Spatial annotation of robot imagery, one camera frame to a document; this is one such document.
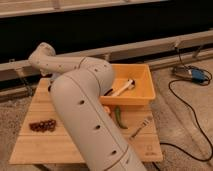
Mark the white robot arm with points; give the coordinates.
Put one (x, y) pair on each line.
(75, 95)

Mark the dark utensil in bin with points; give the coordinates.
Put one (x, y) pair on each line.
(108, 92)

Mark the green chili pepper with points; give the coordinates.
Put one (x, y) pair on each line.
(117, 112)

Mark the yellow plastic bin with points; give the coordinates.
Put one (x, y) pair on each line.
(143, 91)

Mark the metal fork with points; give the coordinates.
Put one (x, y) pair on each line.
(145, 123)

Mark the dark grape bunch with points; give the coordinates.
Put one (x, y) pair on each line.
(42, 126)

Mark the wooden table board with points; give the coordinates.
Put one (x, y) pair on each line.
(57, 147)

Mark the blue power adapter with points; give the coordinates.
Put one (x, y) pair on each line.
(193, 74)

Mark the white handled brush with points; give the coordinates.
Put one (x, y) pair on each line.
(130, 84)

